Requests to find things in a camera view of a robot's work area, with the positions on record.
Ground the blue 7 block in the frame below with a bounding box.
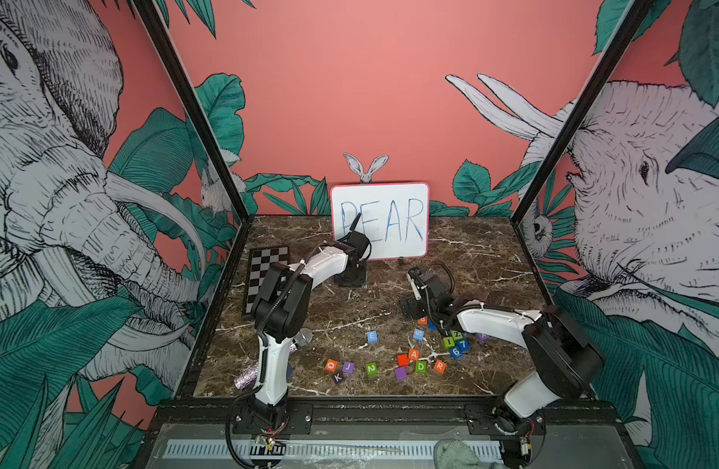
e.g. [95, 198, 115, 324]
[457, 339, 471, 353]

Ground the orange O block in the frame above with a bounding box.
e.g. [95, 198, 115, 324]
[324, 360, 339, 373]

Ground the green cloth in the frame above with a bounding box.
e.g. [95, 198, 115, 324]
[434, 440, 499, 469]

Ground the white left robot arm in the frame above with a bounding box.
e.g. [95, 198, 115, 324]
[252, 231, 371, 408]

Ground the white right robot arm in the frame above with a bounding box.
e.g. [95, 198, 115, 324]
[401, 268, 605, 434]

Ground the black white checkerboard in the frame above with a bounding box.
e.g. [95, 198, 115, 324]
[242, 246, 289, 320]

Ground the glitter toy microphone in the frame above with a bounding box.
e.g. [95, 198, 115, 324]
[234, 328, 314, 391]

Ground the pink framed whiteboard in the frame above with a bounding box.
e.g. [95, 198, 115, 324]
[330, 182, 431, 260]

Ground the orange R block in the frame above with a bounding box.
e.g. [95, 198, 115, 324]
[434, 360, 447, 374]

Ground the blue 6 block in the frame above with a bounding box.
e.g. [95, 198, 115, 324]
[449, 347, 463, 360]

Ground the orange A block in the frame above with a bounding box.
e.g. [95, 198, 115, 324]
[408, 349, 421, 362]

